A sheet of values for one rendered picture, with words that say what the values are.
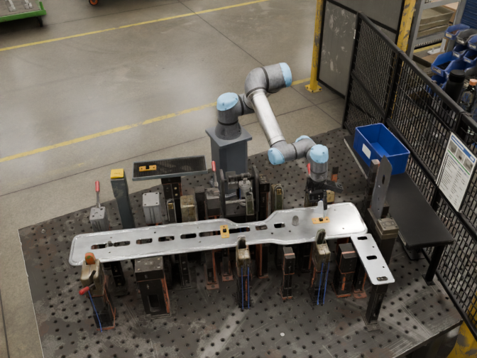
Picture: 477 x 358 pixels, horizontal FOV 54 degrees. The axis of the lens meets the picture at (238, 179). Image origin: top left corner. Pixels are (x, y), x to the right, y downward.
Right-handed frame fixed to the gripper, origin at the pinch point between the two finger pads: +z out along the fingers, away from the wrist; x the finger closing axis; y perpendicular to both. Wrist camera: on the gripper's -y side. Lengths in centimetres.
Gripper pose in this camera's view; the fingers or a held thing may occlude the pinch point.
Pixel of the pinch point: (321, 209)
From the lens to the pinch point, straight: 225.1
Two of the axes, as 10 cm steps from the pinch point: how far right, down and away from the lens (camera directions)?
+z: 0.9, 7.7, 6.3
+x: 1.4, 6.2, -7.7
